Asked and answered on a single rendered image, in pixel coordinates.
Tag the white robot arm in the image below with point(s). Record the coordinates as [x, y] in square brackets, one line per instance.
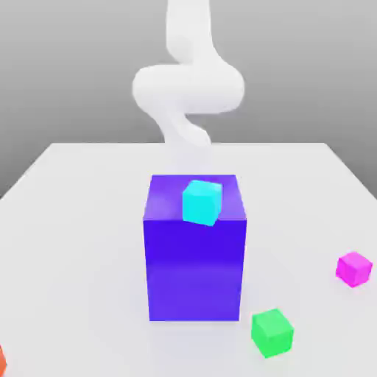
[188, 88]

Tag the small cyan cube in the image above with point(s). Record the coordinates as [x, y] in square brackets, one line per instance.
[201, 204]

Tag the small green cube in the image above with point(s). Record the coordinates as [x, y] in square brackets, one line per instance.
[272, 332]

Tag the small magenta cube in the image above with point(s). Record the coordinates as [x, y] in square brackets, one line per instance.
[353, 268]

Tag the small orange cube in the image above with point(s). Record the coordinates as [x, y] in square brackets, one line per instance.
[1, 360]

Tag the large purple box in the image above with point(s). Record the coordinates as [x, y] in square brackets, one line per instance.
[193, 271]

